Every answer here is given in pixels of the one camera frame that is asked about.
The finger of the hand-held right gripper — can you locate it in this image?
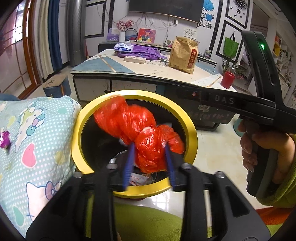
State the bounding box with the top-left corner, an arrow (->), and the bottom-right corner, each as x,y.
177,88 -> 201,102

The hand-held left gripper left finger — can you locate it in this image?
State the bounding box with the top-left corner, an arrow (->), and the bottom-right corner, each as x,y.
26,143 -> 136,241

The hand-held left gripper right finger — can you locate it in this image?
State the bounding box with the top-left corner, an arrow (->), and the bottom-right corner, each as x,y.
165,146 -> 271,241

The white paper packet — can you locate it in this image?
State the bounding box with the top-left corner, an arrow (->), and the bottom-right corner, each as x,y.
129,173 -> 153,186

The red plastic bag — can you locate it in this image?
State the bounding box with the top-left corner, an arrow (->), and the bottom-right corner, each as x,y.
93,96 -> 185,174

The yellow rimmed black trash can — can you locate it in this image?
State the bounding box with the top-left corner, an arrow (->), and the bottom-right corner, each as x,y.
71,90 -> 198,200

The purple candy wrapper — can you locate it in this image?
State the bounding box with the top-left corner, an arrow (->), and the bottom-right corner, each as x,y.
0,130 -> 11,149

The person's right forearm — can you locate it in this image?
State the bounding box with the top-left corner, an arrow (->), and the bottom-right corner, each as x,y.
257,139 -> 296,209

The person's right hand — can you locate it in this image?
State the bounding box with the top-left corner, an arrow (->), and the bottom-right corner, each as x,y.
238,119 -> 296,186

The red jar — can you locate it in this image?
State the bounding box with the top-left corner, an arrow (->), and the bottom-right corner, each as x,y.
220,66 -> 236,90

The green potted plant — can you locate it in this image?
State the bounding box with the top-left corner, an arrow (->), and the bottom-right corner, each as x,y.
221,54 -> 248,79

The brown paper bag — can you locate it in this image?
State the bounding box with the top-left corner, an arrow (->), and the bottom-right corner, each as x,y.
168,36 -> 200,75

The white shelf unit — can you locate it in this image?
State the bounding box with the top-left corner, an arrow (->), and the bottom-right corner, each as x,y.
272,30 -> 293,102

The coffee table with drawers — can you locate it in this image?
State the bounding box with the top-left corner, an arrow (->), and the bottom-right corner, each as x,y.
70,49 -> 236,131

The purple cloth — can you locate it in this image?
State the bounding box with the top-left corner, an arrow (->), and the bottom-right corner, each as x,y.
118,44 -> 168,60

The green tote bag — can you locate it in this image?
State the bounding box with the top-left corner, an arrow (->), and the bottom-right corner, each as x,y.
223,32 -> 239,58

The person's green clothing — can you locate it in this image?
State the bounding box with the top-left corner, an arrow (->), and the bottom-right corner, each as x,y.
85,202 -> 213,241

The white power strip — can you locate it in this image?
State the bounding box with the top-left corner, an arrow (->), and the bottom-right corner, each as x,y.
124,55 -> 147,64

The colourful portrait painting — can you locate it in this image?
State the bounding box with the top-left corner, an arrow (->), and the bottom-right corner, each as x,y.
137,28 -> 156,44

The blue white tissue pack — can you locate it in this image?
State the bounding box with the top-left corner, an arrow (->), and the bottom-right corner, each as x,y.
114,40 -> 134,53

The red flower branch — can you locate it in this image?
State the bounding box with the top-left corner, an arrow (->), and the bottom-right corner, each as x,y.
116,20 -> 136,33

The cartoon cat printed blanket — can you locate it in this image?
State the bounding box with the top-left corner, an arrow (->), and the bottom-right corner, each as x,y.
0,95 -> 82,239

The purple gift box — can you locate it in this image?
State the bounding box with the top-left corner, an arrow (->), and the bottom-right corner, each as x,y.
107,28 -> 121,42

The low television stand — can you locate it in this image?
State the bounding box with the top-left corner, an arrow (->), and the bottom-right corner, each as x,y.
97,41 -> 218,67

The blue cardboard box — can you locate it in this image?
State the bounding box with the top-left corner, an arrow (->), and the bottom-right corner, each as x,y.
42,74 -> 72,98

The orange cloth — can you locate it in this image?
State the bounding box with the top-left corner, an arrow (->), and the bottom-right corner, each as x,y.
254,207 -> 294,226

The grey tower air conditioner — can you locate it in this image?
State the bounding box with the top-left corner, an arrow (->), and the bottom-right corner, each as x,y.
67,0 -> 87,67

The blue and beige curtain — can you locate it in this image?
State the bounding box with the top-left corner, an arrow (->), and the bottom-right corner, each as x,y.
37,0 -> 63,80

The wooden glass sliding door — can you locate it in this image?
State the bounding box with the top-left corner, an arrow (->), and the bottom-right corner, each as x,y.
0,0 -> 43,100

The white wall notice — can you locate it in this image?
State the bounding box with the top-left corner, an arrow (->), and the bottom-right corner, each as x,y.
184,28 -> 197,40

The round ring ornament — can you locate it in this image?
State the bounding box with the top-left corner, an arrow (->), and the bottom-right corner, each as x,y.
126,28 -> 139,42

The black wall television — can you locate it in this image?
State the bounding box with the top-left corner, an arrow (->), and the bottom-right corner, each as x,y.
128,0 -> 204,24

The black wall clock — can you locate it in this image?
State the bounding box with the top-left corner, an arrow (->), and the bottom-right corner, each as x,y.
232,0 -> 245,11

